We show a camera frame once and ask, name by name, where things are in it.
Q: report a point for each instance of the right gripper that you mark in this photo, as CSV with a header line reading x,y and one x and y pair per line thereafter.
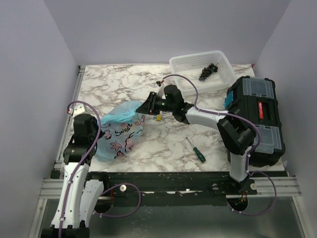
x,y
149,106

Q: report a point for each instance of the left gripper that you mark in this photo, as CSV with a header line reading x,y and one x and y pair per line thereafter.
x,y
95,123

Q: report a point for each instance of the blue plastic bag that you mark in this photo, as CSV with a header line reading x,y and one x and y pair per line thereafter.
x,y
122,128

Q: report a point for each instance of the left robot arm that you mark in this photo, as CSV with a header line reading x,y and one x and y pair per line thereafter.
x,y
79,193

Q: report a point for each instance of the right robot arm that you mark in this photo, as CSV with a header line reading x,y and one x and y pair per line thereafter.
x,y
237,134

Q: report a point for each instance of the dark fake grape bunch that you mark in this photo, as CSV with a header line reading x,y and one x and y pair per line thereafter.
x,y
208,71

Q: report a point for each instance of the white plastic basket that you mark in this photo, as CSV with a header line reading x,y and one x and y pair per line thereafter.
x,y
192,66

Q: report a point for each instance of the black toolbox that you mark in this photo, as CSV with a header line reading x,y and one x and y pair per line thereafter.
x,y
257,102

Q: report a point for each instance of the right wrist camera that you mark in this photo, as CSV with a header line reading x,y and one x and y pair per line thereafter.
x,y
161,86

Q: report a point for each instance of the green handled screwdriver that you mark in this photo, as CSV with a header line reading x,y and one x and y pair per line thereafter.
x,y
199,155

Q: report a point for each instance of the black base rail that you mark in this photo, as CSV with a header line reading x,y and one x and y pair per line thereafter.
x,y
172,188

